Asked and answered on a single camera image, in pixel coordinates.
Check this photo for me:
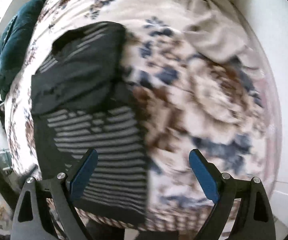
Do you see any black striped sweater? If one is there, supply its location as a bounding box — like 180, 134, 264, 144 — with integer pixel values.
30, 22, 148, 226

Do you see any floral fleece bed blanket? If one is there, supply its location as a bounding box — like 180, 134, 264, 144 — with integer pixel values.
5, 0, 275, 231

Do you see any teal folded quilt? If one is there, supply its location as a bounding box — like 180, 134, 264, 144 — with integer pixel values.
0, 0, 46, 100

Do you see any beige crumpled garment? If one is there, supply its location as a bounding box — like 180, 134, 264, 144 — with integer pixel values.
180, 0, 258, 68

